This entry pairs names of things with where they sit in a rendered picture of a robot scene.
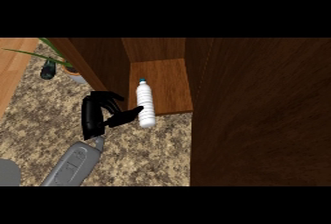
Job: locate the green potted plant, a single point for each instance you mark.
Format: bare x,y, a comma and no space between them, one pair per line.
68,68

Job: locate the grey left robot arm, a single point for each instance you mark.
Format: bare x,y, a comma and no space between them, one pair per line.
73,166

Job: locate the white plastic water bottle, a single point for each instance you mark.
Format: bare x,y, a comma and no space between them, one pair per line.
147,105

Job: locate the dark glass bottle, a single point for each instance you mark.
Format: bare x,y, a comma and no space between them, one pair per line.
48,70

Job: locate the large dark wooden cabinet door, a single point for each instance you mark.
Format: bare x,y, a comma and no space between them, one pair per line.
263,113

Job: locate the narrow dark wooden cabinet door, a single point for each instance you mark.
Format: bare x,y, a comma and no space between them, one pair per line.
101,64

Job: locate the wooden cabinet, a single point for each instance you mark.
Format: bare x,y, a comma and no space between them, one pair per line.
161,84

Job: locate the grey rounded object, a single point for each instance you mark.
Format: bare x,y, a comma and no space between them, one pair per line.
8,173

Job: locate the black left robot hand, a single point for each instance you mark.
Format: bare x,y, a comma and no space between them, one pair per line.
92,116

